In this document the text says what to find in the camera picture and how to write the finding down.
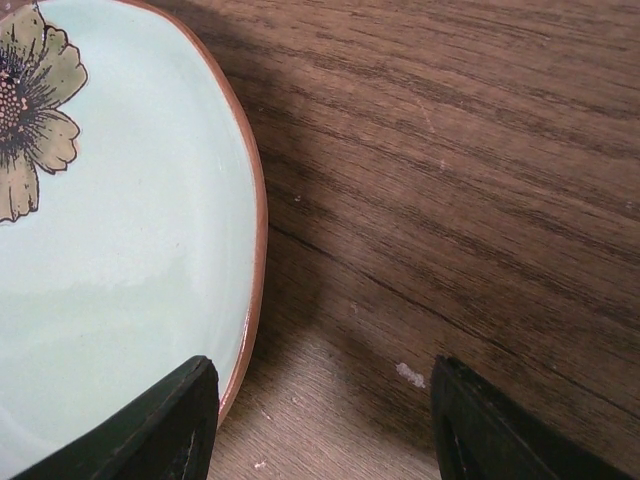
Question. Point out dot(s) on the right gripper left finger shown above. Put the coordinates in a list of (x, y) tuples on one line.
[(167, 432)]

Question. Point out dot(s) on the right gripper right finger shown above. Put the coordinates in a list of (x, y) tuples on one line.
[(481, 433)]

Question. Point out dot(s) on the green floral plate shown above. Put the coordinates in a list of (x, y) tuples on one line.
[(133, 218)]

